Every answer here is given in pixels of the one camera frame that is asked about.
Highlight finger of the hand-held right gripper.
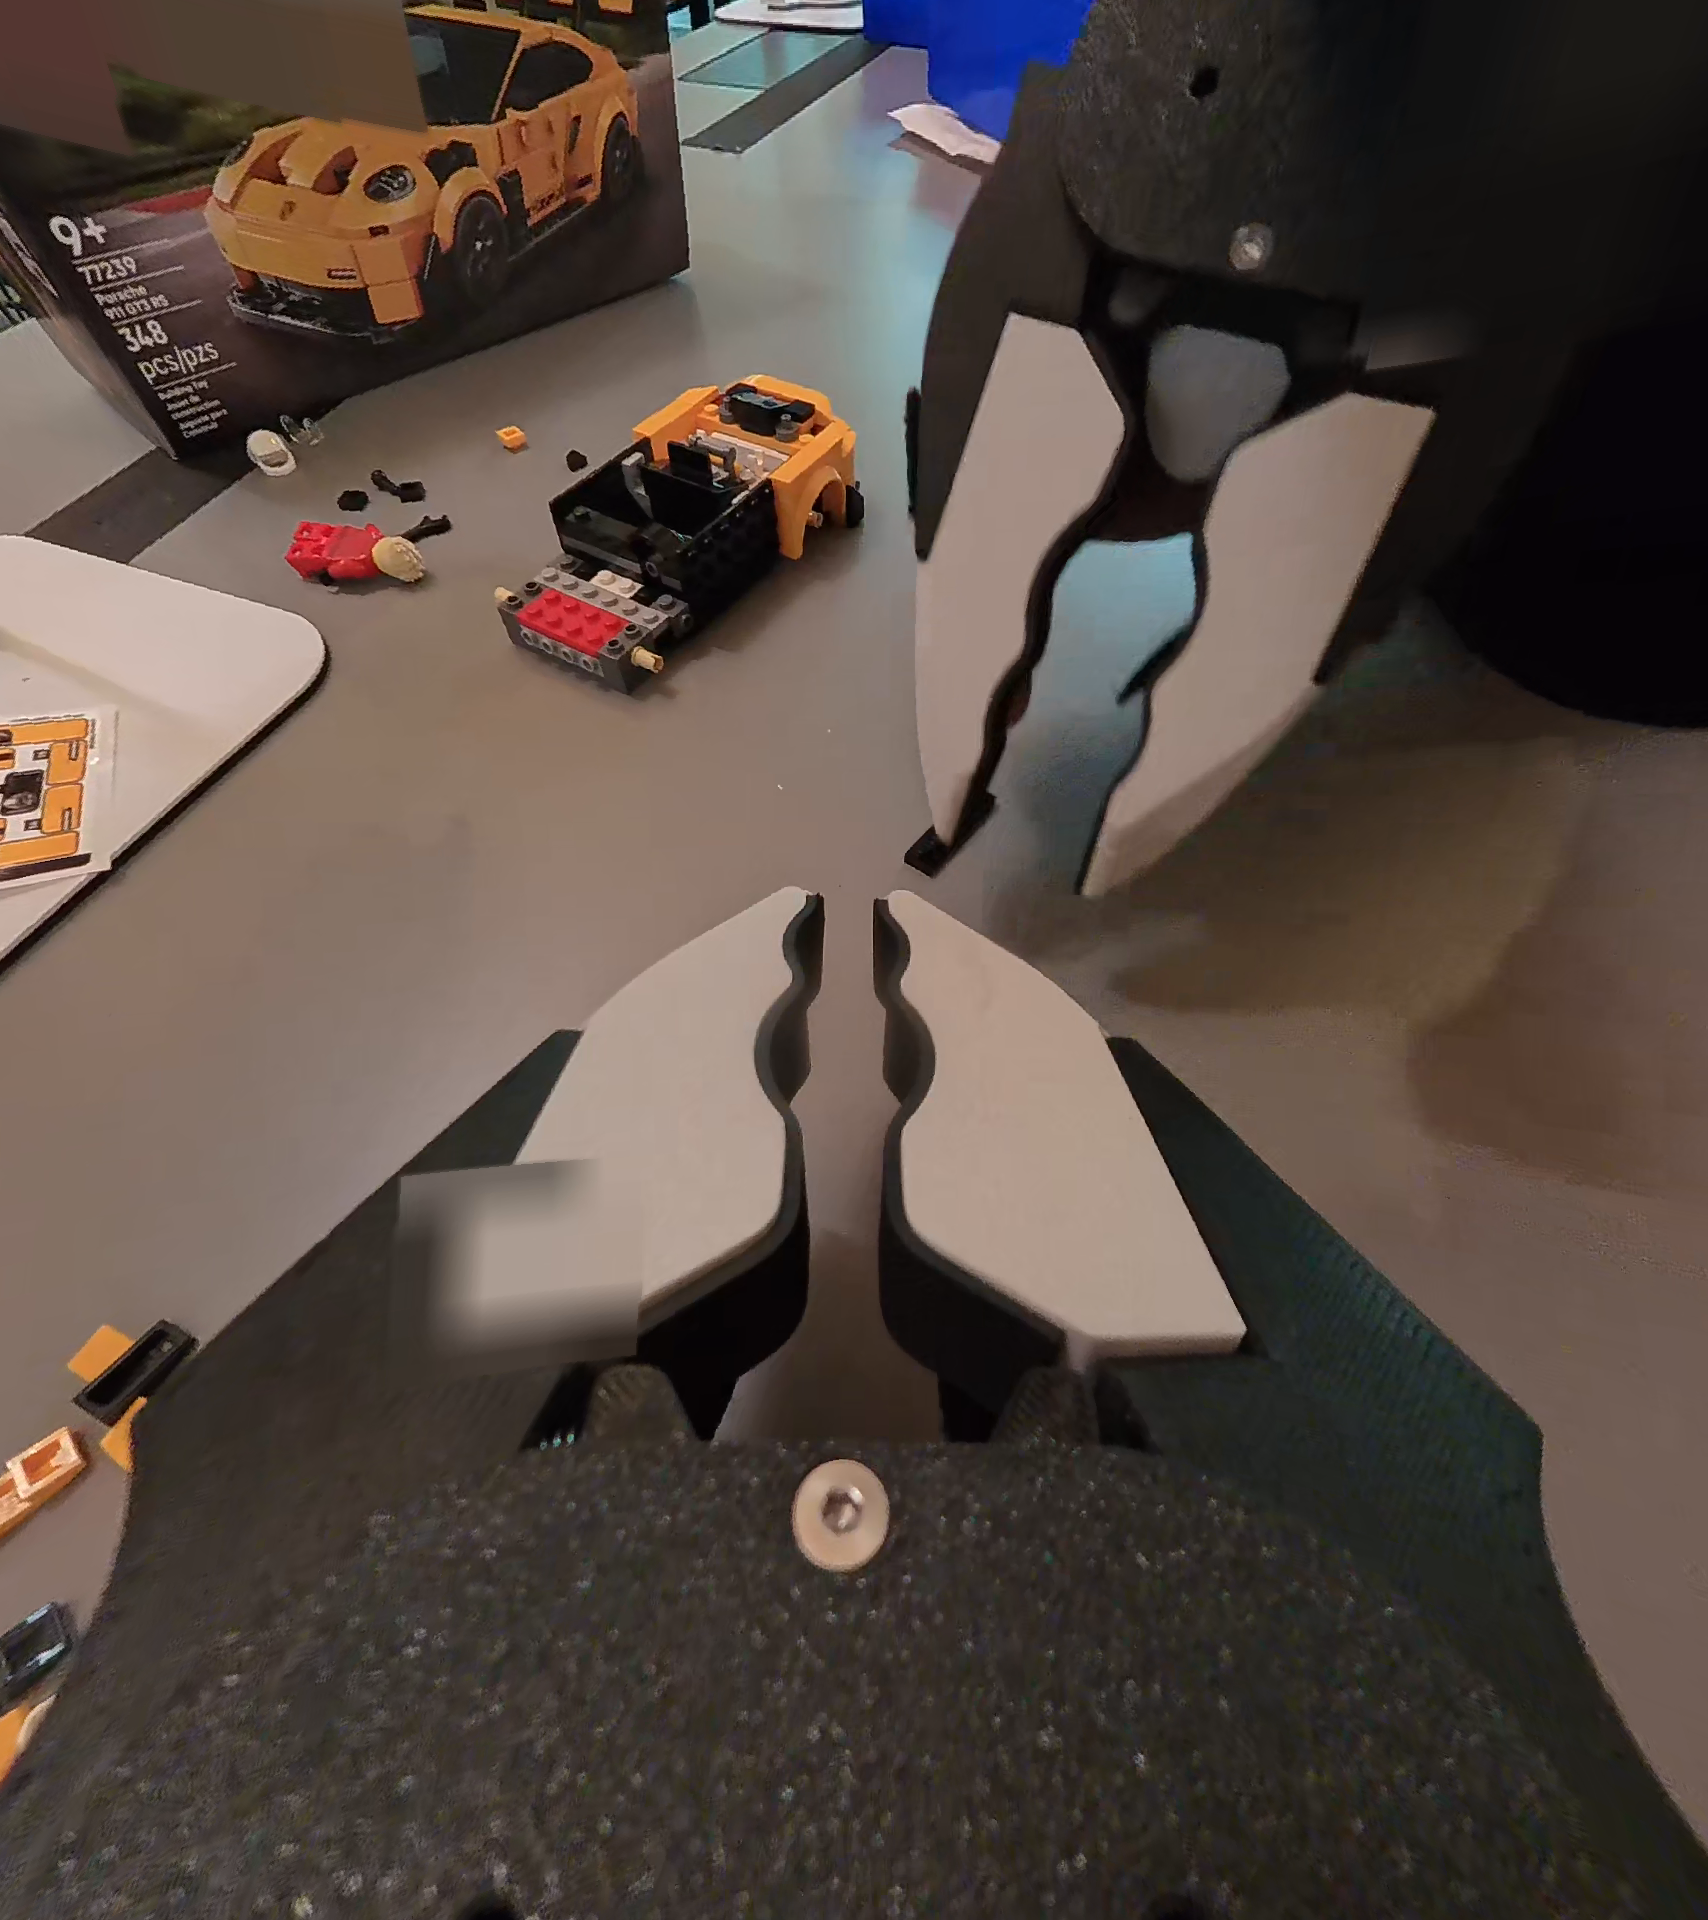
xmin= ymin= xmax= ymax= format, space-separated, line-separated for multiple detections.
xmin=1078 ymin=396 xmax=1443 ymax=900
xmin=915 ymin=307 xmax=1136 ymax=882

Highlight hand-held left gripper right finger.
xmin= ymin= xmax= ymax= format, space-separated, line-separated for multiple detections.
xmin=873 ymin=890 xmax=1251 ymax=1441

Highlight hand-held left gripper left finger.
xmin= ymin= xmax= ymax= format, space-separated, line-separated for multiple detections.
xmin=517 ymin=887 xmax=828 ymax=1441

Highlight orange and black lego car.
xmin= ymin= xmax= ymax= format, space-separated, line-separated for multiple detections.
xmin=494 ymin=382 xmax=867 ymax=696

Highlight red lego minifigure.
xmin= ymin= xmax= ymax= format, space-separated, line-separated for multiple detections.
xmin=284 ymin=515 xmax=433 ymax=592

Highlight lego set cardboard box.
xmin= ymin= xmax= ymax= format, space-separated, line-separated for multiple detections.
xmin=0 ymin=0 xmax=692 ymax=469

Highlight pile of loose lego pieces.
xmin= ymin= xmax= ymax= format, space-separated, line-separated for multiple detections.
xmin=0 ymin=1319 xmax=205 ymax=1870

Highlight white paper sheets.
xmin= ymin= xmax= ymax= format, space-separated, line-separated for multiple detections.
xmin=890 ymin=102 xmax=1008 ymax=164

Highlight large blue plastic bin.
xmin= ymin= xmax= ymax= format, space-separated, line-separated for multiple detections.
xmin=860 ymin=0 xmax=1096 ymax=91

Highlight white book stand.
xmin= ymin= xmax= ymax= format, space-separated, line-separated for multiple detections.
xmin=0 ymin=515 xmax=333 ymax=1056

